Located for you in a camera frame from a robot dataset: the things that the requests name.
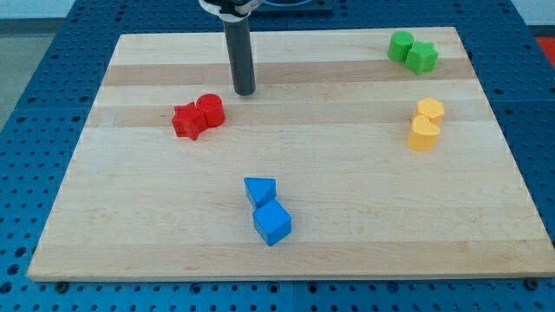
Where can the yellow heart block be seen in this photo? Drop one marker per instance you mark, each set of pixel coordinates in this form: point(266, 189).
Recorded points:
point(423, 134)

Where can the red cylinder block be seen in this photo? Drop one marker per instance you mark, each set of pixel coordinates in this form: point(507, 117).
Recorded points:
point(212, 108)

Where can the wooden board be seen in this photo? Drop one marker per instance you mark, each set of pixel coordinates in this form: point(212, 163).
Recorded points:
point(329, 121)

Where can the red star block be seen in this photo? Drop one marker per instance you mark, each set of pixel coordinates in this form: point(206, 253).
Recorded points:
point(188, 121)

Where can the yellow hexagon block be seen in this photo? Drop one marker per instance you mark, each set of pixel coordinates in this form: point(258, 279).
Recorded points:
point(431, 108)

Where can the blue triangle block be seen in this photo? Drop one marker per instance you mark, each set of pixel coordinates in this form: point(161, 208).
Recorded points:
point(260, 191)

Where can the green star block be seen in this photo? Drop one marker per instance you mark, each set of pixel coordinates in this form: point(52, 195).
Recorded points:
point(422, 57)

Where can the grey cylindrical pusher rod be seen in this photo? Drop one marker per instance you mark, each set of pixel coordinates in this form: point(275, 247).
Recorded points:
point(238, 42)

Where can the green cylinder block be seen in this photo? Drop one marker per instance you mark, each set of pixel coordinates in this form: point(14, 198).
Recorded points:
point(399, 45)

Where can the blue cube block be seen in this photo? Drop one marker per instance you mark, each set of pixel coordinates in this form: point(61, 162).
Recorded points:
point(272, 222)

